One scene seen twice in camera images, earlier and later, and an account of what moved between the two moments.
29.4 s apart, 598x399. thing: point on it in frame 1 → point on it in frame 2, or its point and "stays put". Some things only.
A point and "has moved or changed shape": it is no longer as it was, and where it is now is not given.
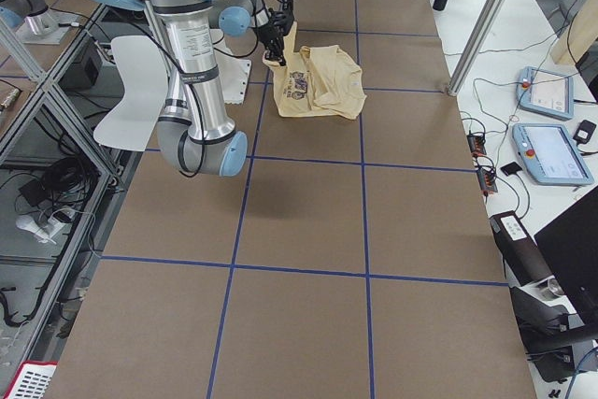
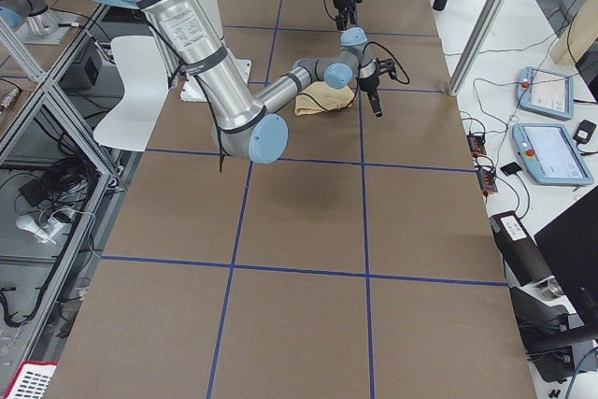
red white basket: (32, 379) stays put
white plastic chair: (142, 60) stays put
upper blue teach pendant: (547, 92) stays put
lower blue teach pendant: (552, 154) stays put
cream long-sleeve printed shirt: (316, 80) has moved or changed shape
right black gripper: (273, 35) → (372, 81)
